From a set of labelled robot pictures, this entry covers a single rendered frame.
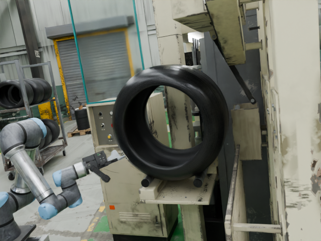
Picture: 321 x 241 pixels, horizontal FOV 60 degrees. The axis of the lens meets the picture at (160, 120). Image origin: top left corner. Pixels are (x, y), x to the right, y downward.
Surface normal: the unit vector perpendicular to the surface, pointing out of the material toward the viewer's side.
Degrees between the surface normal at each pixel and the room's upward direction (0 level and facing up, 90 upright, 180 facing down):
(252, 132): 90
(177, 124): 90
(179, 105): 90
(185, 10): 90
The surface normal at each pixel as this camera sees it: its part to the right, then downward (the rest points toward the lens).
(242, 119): -0.30, 0.22
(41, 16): -0.07, 0.19
